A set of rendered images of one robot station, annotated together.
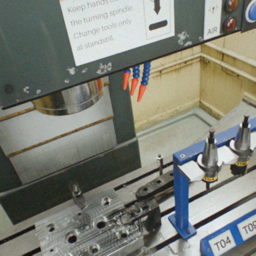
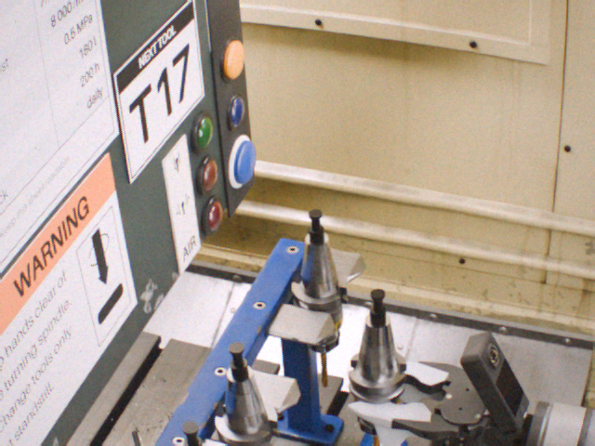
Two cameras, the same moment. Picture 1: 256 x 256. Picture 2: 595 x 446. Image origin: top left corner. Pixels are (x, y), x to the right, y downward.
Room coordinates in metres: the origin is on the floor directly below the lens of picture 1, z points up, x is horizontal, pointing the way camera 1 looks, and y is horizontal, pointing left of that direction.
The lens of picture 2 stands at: (0.02, 0.19, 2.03)
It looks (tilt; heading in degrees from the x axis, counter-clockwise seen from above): 37 degrees down; 314
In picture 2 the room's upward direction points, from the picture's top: 4 degrees counter-clockwise
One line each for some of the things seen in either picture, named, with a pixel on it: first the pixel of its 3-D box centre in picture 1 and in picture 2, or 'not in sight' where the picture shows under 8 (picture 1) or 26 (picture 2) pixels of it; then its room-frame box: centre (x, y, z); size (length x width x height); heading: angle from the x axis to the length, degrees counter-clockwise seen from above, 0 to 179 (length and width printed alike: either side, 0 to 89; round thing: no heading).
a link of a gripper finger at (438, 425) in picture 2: not in sight; (433, 420); (0.45, -0.45, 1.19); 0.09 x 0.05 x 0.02; 34
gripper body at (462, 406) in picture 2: not in sight; (488, 427); (0.41, -0.49, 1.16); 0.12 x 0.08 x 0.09; 21
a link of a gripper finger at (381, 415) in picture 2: not in sight; (390, 427); (0.49, -0.42, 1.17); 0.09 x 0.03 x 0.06; 34
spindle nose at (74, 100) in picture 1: (62, 71); not in sight; (0.56, 0.12, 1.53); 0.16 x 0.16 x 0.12
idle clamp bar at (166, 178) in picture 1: (165, 183); not in sight; (0.74, -0.11, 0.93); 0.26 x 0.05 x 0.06; 116
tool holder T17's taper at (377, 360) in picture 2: not in sight; (377, 344); (0.53, -0.45, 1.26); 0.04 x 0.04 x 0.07
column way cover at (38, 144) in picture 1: (56, 117); not in sight; (0.98, 0.28, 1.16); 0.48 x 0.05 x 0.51; 111
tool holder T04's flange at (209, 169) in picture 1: (209, 163); not in sight; (0.54, -0.20, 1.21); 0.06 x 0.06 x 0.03
